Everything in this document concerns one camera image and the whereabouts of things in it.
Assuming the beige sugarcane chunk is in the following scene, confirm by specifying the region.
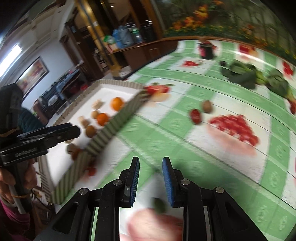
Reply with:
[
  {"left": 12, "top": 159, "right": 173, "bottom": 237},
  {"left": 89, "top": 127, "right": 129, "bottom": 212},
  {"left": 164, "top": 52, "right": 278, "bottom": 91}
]
[
  {"left": 66, "top": 143, "right": 77, "bottom": 154},
  {"left": 92, "top": 99, "right": 104, "bottom": 110},
  {"left": 78, "top": 116, "right": 90, "bottom": 128}
]

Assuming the tan longan fruit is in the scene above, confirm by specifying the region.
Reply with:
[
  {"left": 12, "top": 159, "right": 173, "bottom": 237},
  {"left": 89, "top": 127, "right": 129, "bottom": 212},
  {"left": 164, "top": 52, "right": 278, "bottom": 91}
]
[
  {"left": 85, "top": 125, "right": 97, "bottom": 138},
  {"left": 91, "top": 110, "right": 100, "bottom": 119}
]

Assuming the orange tangerine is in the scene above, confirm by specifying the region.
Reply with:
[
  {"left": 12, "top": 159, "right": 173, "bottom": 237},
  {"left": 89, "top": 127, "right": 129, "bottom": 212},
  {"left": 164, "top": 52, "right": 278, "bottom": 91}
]
[
  {"left": 110, "top": 97, "right": 125, "bottom": 111},
  {"left": 70, "top": 148, "right": 82, "bottom": 161},
  {"left": 96, "top": 113, "right": 109, "bottom": 126}
]

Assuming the red jujube date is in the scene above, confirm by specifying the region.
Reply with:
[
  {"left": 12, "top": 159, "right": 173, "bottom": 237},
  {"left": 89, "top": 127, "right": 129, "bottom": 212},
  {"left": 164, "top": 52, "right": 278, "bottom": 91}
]
[
  {"left": 190, "top": 109, "right": 202, "bottom": 125},
  {"left": 289, "top": 101, "right": 296, "bottom": 115}
]

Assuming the brown longan fruit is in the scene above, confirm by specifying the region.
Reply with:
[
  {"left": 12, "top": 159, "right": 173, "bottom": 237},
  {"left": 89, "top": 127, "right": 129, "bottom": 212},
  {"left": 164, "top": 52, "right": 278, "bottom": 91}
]
[{"left": 202, "top": 100, "right": 213, "bottom": 113}]

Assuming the person's left hand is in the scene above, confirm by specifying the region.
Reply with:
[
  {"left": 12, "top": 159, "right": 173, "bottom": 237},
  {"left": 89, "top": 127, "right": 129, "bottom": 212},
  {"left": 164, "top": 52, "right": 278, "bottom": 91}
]
[{"left": 0, "top": 159, "right": 38, "bottom": 204}]

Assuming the white tray with striped rim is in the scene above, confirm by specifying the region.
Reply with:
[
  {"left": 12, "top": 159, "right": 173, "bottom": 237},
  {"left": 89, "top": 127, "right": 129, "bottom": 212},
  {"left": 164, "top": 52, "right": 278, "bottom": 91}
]
[{"left": 38, "top": 79, "right": 148, "bottom": 204}]

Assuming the ceiling light strip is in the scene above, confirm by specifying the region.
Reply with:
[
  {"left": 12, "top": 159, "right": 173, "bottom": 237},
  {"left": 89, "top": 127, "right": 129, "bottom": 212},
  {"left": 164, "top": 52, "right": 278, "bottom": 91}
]
[{"left": 0, "top": 45, "right": 22, "bottom": 77}]

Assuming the green fruit-print tablecloth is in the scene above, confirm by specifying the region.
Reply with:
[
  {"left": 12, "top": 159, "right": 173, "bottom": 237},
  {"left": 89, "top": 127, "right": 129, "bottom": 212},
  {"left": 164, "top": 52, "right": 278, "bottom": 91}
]
[{"left": 75, "top": 40, "right": 295, "bottom": 240}]

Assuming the white plastic bucket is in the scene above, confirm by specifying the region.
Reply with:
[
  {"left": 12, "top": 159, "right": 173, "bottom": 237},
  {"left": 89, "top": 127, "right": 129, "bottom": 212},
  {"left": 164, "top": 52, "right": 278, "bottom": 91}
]
[{"left": 118, "top": 65, "right": 132, "bottom": 78}]

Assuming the dark wooden cabinet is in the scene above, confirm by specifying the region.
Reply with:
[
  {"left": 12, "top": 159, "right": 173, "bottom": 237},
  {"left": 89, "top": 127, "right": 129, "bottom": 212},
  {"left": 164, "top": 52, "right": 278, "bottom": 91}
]
[{"left": 101, "top": 36, "right": 296, "bottom": 72}]

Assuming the green leafy bok choy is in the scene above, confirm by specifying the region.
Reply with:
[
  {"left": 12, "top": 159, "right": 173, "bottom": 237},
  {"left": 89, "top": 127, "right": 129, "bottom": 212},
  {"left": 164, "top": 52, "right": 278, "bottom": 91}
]
[
  {"left": 266, "top": 68, "right": 295, "bottom": 104},
  {"left": 220, "top": 60, "right": 267, "bottom": 89}
]

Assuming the black jar with pink label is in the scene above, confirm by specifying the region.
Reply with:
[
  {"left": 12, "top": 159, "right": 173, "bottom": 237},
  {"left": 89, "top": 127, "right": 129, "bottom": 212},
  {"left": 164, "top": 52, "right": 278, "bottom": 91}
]
[{"left": 199, "top": 37, "right": 214, "bottom": 60}]

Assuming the framed wall painting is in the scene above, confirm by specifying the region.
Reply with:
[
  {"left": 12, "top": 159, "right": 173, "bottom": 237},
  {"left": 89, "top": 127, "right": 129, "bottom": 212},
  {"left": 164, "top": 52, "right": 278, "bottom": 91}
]
[{"left": 16, "top": 57, "right": 49, "bottom": 98}]

